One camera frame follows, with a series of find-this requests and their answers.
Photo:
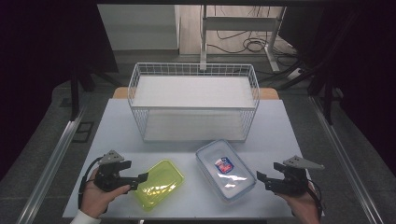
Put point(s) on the black stand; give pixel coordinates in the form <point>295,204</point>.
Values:
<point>327,93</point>
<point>74,93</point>

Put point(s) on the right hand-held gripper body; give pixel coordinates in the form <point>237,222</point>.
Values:
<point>294,183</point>

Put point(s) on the person's left hand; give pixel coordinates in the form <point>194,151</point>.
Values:
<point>93,199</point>

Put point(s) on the person's right hand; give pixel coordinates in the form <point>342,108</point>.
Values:
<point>303,207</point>

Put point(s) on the metal floor rail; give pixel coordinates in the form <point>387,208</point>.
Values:
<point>345,161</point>
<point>53,161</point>

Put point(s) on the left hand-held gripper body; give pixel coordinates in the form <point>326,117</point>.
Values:
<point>109,177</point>

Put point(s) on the wooden table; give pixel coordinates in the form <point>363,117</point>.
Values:
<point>270,94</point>

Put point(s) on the white desk frame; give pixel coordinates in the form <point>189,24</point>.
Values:
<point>239,23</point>

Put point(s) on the white cabinet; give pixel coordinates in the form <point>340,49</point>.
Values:
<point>140,28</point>

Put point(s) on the yellow-green plastic container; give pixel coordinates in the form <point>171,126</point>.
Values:
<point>158,185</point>

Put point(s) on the white power strip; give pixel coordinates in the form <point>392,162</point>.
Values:
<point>295,73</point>

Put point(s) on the white left sleeve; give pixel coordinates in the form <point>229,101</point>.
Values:
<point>85,218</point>

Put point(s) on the clear plastic food container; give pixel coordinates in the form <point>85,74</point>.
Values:
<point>224,169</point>

